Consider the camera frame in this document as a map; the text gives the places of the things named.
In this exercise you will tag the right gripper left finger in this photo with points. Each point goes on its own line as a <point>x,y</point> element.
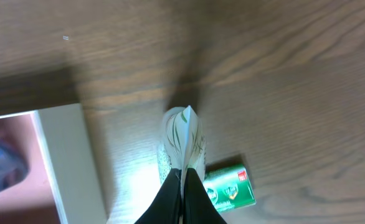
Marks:
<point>165,208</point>

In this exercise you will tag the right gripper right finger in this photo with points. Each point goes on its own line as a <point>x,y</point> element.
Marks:
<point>197,206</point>

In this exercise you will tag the green soap bar box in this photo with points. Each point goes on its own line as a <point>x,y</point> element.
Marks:
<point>229,188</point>

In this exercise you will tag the white lotion tube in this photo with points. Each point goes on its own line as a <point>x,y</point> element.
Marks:
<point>182,143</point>

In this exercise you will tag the clear pump soap bottle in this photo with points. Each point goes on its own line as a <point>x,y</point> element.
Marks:
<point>13,168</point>

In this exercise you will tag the white cardboard box pink inside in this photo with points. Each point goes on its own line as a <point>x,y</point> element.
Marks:
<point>62,185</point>

